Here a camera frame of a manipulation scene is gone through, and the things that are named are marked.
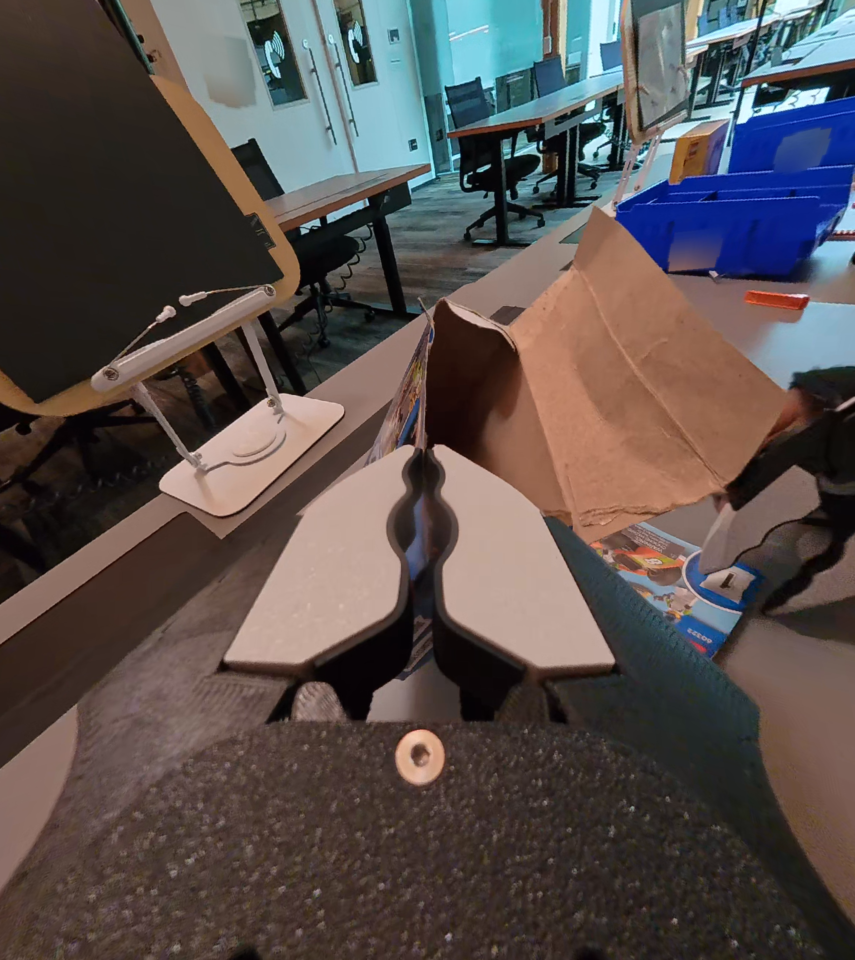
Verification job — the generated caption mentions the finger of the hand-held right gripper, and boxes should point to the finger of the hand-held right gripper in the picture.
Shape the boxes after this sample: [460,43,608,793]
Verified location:
[695,428,855,601]
[743,518,855,613]

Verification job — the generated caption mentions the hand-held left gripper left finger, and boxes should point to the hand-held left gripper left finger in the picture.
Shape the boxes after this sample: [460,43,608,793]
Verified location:
[225,446,417,676]

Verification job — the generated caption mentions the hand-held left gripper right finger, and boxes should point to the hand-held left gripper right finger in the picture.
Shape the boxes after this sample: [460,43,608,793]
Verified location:
[431,446,618,676]

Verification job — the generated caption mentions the lego instruction booklet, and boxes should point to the lego instruction booklet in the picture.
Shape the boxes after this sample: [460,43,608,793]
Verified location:
[593,518,766,661]

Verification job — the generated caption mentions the blue lego set box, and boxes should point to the blue lego set box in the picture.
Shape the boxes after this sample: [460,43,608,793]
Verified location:
[368,207,792,669]

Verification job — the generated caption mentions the person's right hand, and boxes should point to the person's right hand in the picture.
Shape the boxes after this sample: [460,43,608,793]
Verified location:
[770,387,819,439]

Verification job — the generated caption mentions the blue plastic bin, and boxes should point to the blue plastic bin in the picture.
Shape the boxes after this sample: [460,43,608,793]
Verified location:
[728,93,855,174]
[615,165,855,279]

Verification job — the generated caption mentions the yellow cardboard box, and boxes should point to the yellow cardboard box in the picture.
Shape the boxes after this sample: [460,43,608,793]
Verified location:
[671,120,732,186]

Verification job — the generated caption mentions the black office chair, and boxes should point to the black office chair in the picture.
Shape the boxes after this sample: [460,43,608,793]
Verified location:
[443,78,546,244]
[230,138,376,349]

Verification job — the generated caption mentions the long wooden desk black legs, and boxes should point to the long wooden desk black legs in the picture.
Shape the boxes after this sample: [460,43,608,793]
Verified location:
[447,68,627,249]

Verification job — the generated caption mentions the white double glass door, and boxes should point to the white double glass door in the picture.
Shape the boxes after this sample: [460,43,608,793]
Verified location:
[233,0,406,151]

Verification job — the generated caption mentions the wooden desk black frame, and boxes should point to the wooden desk black frame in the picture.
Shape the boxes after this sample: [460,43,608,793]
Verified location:
[263,165,432,324]

